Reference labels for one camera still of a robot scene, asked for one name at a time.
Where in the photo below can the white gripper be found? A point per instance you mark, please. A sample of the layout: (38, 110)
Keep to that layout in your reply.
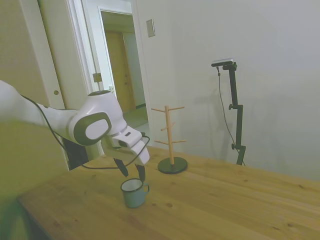
(136, 147)

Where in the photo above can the blue enamel mug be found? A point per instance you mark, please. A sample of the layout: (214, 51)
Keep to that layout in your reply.
(133, 197)

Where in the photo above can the wooden mug tree black base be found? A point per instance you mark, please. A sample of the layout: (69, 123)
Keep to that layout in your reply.
(172, 167)

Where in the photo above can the black box on floor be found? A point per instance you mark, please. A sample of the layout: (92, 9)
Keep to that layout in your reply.
(75, 155)

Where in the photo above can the metal door latch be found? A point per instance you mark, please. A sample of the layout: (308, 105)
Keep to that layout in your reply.
(111, 88)

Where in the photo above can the metal door hinge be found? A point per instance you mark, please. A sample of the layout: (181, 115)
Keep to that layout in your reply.
(97, 77)

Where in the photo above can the brown wooden hallway door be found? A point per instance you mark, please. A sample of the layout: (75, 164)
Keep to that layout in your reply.
(117, 70)

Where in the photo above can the white door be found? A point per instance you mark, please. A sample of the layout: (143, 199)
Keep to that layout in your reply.
(57, 50)

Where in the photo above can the black camera stand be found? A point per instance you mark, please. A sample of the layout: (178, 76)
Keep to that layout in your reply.
(236, 100)

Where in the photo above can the white door frame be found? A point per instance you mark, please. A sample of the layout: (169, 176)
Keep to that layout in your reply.
(87, 37)

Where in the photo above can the grey exterior camera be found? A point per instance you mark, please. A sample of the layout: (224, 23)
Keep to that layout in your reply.
(222, 62)

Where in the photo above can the grey wall switch plate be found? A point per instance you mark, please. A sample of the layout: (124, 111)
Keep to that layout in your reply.
(150, 28)

